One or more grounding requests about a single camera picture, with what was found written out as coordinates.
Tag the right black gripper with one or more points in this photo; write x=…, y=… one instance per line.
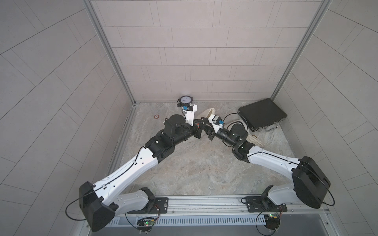
x=210, y=132

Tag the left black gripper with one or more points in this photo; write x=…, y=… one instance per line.
x=196, y=131

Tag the cream cloth soil bag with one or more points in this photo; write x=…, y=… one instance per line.
x=207, y=113

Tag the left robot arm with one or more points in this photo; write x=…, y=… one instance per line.
x=100, y=202

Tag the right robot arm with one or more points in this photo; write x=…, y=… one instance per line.
x=308, y=185

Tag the black round clock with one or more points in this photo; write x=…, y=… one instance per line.
x=184, y=101

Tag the black hard case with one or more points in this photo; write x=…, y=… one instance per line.
x=262, y=114

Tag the right controller board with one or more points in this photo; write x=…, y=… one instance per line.
x=272, y=221

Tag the controller board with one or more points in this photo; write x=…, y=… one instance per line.
x=145, y=224
x=272, y=221

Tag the left controller board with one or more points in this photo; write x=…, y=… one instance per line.
x=145, y=224

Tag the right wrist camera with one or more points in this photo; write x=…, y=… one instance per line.
x=216, y=122

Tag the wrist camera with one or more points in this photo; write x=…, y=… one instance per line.
x=216, y=122
x=189, y=113

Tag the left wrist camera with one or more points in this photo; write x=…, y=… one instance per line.
x=189, y=113

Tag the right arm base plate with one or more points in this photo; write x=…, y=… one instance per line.
x=262, y=204

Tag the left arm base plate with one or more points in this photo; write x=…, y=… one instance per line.
x=154, y=206

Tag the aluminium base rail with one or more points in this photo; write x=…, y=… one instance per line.
x=201, y=205

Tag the left corner aluminium post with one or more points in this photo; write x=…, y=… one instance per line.
x=89, y=7

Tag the corner aluminium post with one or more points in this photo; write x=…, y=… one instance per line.
x=318, y=16
x=89, y=7

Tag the right corner aluminium post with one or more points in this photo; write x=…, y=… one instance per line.
x=318, y=16

